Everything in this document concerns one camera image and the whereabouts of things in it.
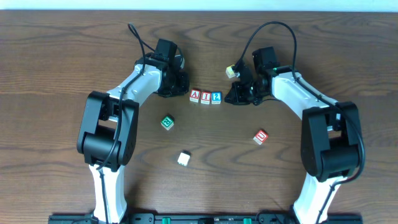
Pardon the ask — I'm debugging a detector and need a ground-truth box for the red letter A block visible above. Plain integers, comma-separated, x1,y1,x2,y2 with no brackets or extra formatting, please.
189,89,201,103

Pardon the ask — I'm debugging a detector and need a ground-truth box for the red letter I block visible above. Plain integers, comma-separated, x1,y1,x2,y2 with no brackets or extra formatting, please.
200,91,211,105

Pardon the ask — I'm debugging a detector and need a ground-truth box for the blue number 2 block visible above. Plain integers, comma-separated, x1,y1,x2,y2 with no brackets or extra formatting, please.
211,91,222,105

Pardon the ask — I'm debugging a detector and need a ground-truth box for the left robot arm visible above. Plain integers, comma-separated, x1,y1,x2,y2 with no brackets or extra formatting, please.
76,62,189,223

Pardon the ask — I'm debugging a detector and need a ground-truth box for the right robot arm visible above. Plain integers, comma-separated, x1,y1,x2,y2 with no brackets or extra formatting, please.
224,62,365,223

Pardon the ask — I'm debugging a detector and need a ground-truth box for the yellow top wooden block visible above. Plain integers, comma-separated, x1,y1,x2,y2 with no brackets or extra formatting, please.
226,65,240,78

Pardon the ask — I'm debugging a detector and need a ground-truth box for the green letter wooden block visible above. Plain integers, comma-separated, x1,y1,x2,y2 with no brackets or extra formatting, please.
160,116,174,130

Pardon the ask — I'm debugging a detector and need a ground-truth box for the red letter U block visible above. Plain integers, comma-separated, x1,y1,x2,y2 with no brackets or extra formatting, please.
253,129,269,145

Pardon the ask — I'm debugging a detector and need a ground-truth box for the white plain wooden block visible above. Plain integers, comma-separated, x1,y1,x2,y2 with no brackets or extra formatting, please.
177,151,191,167

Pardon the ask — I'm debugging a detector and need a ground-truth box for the right black cable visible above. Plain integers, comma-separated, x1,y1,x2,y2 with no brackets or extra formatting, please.
233,21,366,224

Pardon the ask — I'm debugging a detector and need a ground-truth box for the black cable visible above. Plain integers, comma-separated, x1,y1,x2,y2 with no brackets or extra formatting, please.
233,21,366,224
95,22,186,224

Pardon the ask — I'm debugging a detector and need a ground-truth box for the left black cable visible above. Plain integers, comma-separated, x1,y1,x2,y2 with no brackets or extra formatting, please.
95,22,186,224

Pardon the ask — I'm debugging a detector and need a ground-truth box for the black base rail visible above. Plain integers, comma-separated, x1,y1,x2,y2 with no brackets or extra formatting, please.
48,213,363,224

